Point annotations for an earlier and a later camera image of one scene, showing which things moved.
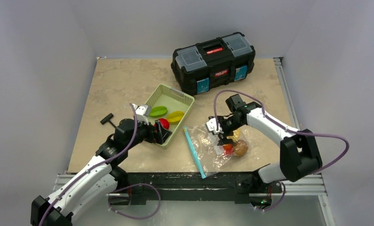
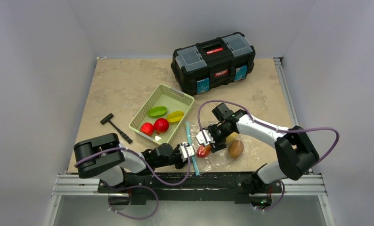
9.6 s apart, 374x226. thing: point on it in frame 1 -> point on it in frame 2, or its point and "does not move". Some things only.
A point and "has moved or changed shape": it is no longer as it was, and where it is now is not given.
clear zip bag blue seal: x=210 y=157 has moved or changed shape
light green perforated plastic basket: x=178 y=104 does not move
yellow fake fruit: x=175 y=117 does not move
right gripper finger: x=222 y=141 -> x=215 y=147
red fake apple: x=165 y=123 does not move
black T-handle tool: x=107 y=119 does not move
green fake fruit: x=158 y=111 does not move
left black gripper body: x=151 y=136 -> x=175 y=158
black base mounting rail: x=140 y=187 does not move
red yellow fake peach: x=228 y=149 -> x=203 y=151
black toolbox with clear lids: x=201 y=67 does not move
